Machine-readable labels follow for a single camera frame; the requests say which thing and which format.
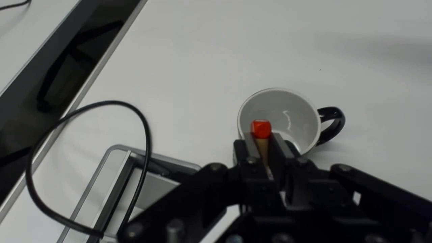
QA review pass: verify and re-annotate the black mug with white inside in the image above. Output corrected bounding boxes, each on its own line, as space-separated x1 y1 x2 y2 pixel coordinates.
236 87 347 154

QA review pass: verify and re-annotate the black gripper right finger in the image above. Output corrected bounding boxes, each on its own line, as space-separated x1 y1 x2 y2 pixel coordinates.
269 133 432 243

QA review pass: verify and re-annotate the black cable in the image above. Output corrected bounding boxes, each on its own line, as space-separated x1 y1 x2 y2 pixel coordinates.
24 99 154 240

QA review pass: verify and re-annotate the red marker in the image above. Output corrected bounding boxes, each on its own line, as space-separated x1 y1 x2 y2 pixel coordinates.
250 119 274 168

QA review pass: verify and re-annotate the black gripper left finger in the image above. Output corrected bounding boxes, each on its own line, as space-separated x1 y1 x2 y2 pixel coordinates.
116 133 284 243

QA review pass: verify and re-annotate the gray desk cable grommet box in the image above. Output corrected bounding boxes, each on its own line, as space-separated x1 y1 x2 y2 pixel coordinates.
55 144 201 243

